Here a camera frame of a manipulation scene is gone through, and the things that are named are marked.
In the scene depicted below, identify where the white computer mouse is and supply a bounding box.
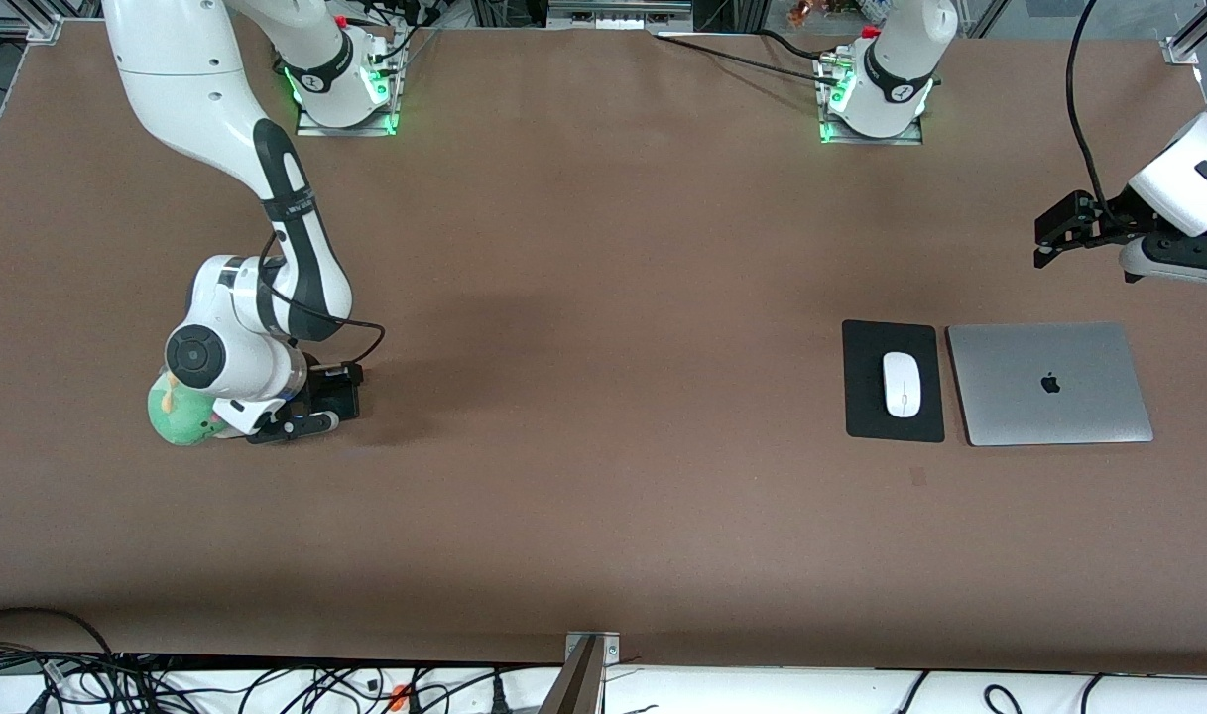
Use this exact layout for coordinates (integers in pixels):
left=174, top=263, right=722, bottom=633
left=882, top=351, right=922, bottom=418

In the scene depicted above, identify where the black mouse pad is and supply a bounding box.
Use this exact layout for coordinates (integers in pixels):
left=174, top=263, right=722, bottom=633
left=841, top=319, right=947, bottom=443

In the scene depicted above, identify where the silver closed laptop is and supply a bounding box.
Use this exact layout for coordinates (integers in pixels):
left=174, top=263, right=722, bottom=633
left=946, top=321, right=1155, bottom=448

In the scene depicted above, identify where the green dinosaur plush toy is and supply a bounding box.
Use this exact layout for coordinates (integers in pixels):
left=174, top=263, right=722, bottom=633
left=147, top=371, right=231, bottom=447

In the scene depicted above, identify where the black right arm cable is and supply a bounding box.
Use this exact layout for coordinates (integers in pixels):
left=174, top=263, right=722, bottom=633
left=260, top=230, right=387, bottom=370

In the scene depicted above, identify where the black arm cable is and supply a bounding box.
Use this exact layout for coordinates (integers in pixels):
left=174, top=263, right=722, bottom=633
left=260, top=230, right=387, bottom=370
left=1065, top=0, right=1122, bottom=225

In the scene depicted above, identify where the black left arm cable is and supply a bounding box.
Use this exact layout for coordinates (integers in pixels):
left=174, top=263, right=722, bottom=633
left=1065, top=0, right=1122, bottom=225

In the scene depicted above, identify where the aluminium frame profile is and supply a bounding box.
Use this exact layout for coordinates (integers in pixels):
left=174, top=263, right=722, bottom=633
left=0, top=0, right=64, bottom=43
left=1162, top=20, right=1207, bottom=68

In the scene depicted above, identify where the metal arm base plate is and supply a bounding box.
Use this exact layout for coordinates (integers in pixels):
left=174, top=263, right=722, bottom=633
left=819, top=59, right=925, bottom=147
left=296, top=94, right=400, bottom=138

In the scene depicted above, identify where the black looped floor cable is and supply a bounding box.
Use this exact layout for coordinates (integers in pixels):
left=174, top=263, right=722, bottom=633
left=0, top=607, right=120, bottom=677

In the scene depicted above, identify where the black base power cable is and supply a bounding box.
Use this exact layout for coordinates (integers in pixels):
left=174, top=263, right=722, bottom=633
left=653, top=28, right=844, bottom=86

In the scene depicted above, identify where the metal table bracket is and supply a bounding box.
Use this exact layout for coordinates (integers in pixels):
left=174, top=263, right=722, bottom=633
left=542, top=631, right=622, bottom=714

